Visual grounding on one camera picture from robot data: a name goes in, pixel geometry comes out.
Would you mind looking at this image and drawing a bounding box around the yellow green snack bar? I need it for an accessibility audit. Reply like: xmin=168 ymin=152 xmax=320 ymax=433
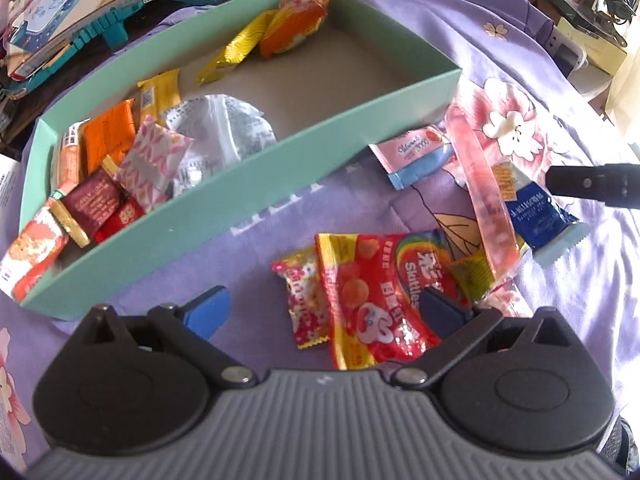
xmin=447 ymin=234 xmax=532 ymax=304

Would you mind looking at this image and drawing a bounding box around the clear pink jelly packet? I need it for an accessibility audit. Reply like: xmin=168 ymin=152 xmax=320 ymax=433
xmin=445 ymin=104 xmax=532 ymax=318

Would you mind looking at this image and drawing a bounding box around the red Skittles bag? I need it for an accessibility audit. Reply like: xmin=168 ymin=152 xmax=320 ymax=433
xmin=316 ymin=229 xmax=470 ymax=370

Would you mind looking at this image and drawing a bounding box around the blue sea salt cracker packet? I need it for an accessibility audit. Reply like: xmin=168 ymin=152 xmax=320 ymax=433
xmin=491 ymin=159 xmax=589 ymax=266

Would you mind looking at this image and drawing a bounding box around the small flowery candy packet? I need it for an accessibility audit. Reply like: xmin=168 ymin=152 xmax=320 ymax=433
xmin=271 ymin=245 xmax=330 ymax=350

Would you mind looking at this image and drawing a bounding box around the red double-happiness candy packet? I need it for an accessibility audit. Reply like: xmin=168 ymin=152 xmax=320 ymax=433
xmin=94 ymin=197 xmax=144 ymax=244

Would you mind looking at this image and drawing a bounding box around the dark red Surely Love packet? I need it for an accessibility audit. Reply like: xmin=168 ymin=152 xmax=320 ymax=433
xmin=50 ymin=156 xmax=125 ymax=248

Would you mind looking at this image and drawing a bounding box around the pink blue wafer packet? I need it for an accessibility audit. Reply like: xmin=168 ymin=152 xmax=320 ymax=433
xmin=369 ymin=126 xmax=454 ymax=191

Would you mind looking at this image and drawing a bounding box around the pink white patterned packet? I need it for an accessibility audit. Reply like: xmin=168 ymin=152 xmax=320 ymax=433
xmin=116 ymin=116 xmax=194 ymax=214

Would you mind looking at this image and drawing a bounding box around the silver white snack packet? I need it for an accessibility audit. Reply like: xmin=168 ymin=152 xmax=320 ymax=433
xmin=165 ymin=94 xmax=276 ymax=197

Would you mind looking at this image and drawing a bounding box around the orange red long snack packet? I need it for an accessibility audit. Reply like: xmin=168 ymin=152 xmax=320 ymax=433
xmin=1 ymin=190 xmax=68 ymax=302

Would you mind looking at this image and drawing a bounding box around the orange Winsun snack packet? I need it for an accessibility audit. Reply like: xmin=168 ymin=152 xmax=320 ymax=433
xmin=82 ymin=99 xmax=137 ymax=174

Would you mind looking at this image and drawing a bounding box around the yellow barcode snack bar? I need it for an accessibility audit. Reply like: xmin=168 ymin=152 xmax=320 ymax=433
xmin=137 ymin=68 xmax=182 ymax=126

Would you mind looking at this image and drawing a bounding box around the yellow gold long snack bag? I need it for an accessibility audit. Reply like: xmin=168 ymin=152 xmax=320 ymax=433
xmin=195 ymin=10 xmax=277 ymax=86

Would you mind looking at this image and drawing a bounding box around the orange chips snack bag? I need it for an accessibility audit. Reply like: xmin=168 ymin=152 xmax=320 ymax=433
xmin=259 ymin=0 xmax=330 ymax=58

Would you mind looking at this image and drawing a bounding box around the clear orange cracker packet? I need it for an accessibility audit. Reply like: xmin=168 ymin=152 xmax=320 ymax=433
xmin=50 ymin=119 xmax=88 ymax=192

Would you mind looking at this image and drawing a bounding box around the white printed instruction sheet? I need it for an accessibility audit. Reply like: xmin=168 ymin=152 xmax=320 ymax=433
xmin=0 ymin=154 xmax=23 ymax=247

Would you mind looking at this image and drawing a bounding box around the mint green cardboard box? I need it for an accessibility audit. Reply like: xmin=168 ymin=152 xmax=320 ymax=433
xmin=20 ymin=0 xmax=460 ymax=320

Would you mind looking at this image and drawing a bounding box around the teal toy track bridge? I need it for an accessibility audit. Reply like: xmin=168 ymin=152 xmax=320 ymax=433
xmin=1 ymin=0 xmax=226 ymax=100

